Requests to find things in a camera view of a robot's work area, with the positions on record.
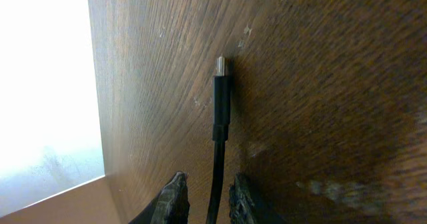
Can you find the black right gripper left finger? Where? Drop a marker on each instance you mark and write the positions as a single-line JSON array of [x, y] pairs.
[[169, 206]]

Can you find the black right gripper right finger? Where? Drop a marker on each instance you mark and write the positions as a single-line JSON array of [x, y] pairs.
[[247, 205]]

